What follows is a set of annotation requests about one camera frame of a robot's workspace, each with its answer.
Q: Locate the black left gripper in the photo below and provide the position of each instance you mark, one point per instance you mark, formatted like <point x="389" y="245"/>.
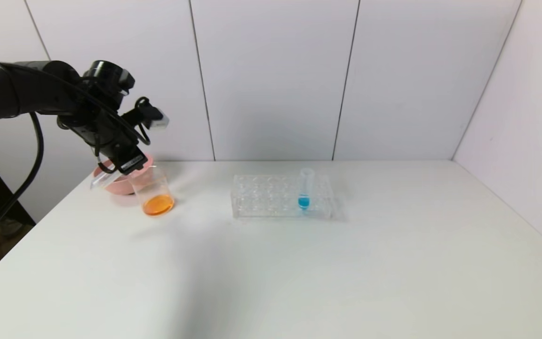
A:
<point x="132" y="163"/>

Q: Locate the blue pigment test tube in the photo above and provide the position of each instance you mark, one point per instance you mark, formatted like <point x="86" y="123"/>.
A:
<point x="304" y="202"/>

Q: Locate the pink plastic bowl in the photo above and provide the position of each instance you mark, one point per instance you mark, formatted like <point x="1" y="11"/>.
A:
<point x="120" y="187"/>

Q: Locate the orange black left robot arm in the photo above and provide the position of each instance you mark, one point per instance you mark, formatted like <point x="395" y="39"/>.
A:
<point x="12" y="89"/>

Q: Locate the clear acrylic test tube rack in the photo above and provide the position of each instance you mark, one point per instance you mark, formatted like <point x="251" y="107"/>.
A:
<point x="261" y="197"/>

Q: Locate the clear glass beaker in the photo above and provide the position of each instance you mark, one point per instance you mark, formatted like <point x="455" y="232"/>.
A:
<point x="158" y="205"/>

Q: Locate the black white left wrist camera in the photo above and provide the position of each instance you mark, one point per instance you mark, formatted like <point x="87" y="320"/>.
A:
<point x="151" y="115"/>

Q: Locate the yellow pigment test tube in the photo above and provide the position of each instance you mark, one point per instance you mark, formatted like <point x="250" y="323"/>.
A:
<point x="104" y="180"/>

